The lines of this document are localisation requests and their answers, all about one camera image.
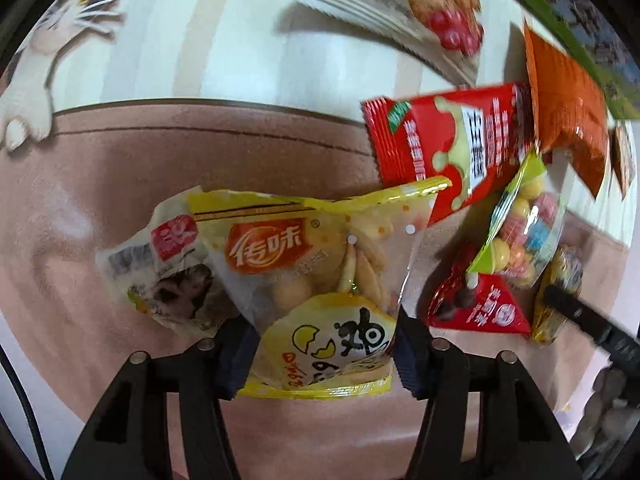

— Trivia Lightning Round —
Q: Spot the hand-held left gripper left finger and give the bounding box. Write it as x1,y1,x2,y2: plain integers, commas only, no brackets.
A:
60,317,261,480

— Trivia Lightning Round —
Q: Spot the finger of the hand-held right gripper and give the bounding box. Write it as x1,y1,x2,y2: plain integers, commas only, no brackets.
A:
544,284,640,358

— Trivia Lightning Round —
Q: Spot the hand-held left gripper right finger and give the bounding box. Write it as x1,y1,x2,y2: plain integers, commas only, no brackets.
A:
392,316,583,480

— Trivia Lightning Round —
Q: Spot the gold yellow snack packet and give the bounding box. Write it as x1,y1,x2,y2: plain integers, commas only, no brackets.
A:
531,245,585,345

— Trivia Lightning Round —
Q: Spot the yellow biscuit packet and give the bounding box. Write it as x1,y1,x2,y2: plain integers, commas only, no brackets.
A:
187,176,453,401

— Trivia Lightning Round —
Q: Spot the small brown snack packet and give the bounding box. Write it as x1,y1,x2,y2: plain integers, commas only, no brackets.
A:
611,125,637,197

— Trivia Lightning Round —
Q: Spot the red triangular snack packet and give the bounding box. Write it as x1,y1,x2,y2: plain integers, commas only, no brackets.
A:
426,242,532,336

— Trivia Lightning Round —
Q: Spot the clear bag of colourful candies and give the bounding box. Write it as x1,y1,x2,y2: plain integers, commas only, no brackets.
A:
465,150,568,288

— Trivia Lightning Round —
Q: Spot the white packet with red label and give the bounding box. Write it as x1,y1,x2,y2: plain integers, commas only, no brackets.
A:
95,187,241,336

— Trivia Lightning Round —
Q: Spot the cat printed striped blanket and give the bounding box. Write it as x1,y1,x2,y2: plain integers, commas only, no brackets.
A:
0,0,640,480

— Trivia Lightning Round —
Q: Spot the orange snack packet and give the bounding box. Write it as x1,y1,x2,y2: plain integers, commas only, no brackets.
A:
522,22,612,200

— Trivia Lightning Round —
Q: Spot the large blue green bag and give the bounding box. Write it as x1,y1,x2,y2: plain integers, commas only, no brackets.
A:
472,0,640,121

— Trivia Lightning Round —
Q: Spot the black cable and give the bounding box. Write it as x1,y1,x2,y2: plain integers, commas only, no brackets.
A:
0,350,56,480

